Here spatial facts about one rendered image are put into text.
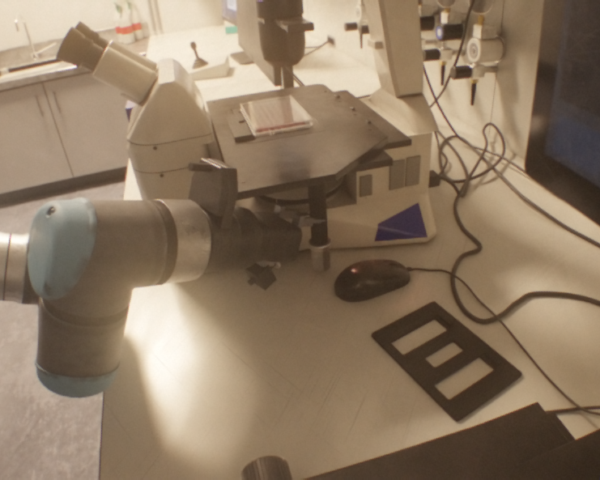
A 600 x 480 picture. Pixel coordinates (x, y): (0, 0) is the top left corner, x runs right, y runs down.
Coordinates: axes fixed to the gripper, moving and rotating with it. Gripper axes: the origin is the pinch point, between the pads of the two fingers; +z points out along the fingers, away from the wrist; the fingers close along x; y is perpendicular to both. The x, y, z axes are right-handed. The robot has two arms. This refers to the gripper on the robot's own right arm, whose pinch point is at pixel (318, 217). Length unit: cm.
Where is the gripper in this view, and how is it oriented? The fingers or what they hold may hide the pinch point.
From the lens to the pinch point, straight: 65.1
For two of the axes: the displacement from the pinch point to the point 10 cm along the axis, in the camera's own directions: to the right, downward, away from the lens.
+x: 6.8, 3.7, -6.3
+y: -2.4, 9.3, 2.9
